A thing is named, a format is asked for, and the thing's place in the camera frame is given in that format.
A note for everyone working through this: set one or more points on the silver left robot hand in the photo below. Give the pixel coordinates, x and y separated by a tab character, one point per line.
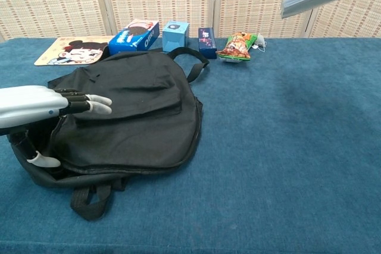
26	105

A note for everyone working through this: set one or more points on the black fabric backpack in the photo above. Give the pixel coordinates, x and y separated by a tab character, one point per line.
134	123

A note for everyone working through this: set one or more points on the cartoon girl mouse pad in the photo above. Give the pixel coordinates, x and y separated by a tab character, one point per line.
59	51

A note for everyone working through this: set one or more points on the blue Oreo cookie box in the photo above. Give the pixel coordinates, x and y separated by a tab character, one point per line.
131	40

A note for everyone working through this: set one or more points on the small grey pouch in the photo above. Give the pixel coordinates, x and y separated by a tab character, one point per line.
261	40

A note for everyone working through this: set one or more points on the green orange snack bag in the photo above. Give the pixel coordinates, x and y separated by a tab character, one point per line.
236	47

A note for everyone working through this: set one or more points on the light blue small box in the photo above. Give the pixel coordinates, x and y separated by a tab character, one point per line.
174	38

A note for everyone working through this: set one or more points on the dark blue slim box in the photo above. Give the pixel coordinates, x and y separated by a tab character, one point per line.
206	43

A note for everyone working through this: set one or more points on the blue table cloth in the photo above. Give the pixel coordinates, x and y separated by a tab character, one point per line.
297	191

